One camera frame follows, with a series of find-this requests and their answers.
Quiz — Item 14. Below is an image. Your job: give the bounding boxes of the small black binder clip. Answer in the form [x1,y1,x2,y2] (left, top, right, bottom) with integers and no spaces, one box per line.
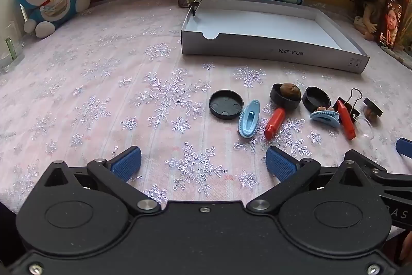
[183,0,202,18]

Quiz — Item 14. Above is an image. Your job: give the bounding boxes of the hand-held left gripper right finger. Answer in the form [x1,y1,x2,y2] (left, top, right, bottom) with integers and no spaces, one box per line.
[246,146,368,215]

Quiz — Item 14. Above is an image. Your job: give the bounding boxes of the brown walnut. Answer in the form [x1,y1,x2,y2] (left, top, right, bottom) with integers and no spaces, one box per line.
[279,82,301,98]

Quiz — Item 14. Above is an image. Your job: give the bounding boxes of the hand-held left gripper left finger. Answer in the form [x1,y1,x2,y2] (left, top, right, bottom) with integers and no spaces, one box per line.
[42,146,162,215]

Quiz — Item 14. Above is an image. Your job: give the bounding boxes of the clear glass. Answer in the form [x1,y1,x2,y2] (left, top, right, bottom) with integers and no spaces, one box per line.
[0,20,24,72]

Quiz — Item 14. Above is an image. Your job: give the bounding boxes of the pink snowflake tablecloth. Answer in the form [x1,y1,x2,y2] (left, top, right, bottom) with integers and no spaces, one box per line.
[0,0,412,224]

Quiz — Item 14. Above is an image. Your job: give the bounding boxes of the black square piece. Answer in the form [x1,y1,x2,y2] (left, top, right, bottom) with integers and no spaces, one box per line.
[363,97,383,117]

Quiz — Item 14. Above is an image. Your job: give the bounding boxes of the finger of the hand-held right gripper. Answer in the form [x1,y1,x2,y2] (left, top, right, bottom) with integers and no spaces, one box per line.
[396,137,412,160]
[344,149,412,196]

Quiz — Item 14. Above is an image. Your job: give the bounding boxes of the black round lid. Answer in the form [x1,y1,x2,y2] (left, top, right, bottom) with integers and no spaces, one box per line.
[209,90,243,120]

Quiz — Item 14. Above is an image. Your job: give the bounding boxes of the black round cap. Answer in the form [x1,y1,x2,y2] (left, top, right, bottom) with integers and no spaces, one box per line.
[270,83,302,110]
[303,86,331,113]

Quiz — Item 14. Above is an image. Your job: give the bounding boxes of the large black binder clip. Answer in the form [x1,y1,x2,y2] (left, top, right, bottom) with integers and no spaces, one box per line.
[335,88,363,124]

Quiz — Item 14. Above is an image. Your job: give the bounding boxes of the blue hair clip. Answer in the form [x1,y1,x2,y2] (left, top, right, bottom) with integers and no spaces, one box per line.
[238,99,261,138]
[310,106,341,127]

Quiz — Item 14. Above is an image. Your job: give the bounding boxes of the white cardboard box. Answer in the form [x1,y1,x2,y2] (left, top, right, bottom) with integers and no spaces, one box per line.
[181,0,371,74]

